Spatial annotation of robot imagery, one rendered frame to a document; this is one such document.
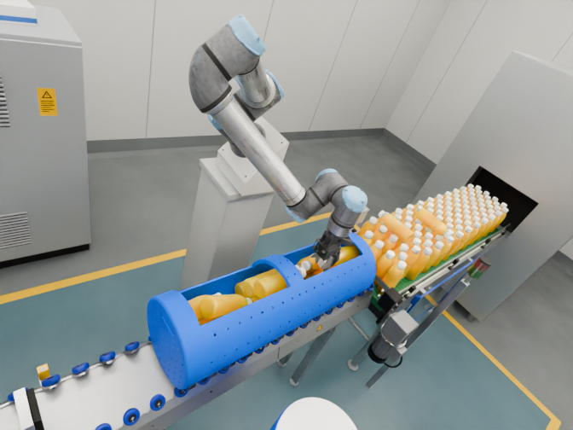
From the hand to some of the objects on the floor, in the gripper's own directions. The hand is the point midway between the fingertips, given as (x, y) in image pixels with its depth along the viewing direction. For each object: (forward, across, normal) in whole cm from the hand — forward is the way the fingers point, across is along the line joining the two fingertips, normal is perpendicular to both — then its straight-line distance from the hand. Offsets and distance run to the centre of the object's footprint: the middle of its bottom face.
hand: (321, 264), depth 141 cm
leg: (+116, +8, +27) cm, 120 cm away
